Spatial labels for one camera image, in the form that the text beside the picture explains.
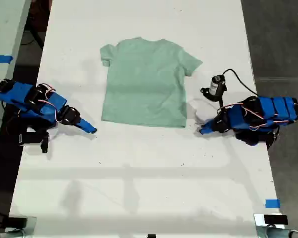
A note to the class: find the silver metal bracket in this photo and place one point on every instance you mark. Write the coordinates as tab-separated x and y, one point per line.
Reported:
31	226
258	225

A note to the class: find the pale green T-shirt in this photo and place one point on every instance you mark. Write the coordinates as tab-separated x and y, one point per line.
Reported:
144	81

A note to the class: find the small black clamp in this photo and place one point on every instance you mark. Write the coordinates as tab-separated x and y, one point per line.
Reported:
151	235

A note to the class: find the long blue tape strip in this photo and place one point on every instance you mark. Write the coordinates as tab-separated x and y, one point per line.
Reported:
1	59

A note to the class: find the black and grey camera box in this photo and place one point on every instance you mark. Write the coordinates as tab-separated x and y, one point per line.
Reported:
216	86

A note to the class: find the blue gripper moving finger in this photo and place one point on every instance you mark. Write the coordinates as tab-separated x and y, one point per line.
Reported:
85	129
206	131

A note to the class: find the white side table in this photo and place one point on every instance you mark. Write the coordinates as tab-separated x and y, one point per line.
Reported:
5	29

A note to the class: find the small black box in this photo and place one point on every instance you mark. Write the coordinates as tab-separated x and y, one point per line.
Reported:
275	219
18	221

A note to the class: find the short black camera stalk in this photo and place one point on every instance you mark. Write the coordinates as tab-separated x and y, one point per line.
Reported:
221	102

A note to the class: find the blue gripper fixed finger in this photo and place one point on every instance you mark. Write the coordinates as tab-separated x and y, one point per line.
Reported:
87	124
209	123

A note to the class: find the blue and black robot arm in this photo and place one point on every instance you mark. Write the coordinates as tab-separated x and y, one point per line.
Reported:
22	95
268	111

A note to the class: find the square blue tape strip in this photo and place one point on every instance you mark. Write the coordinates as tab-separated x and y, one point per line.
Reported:
272	203

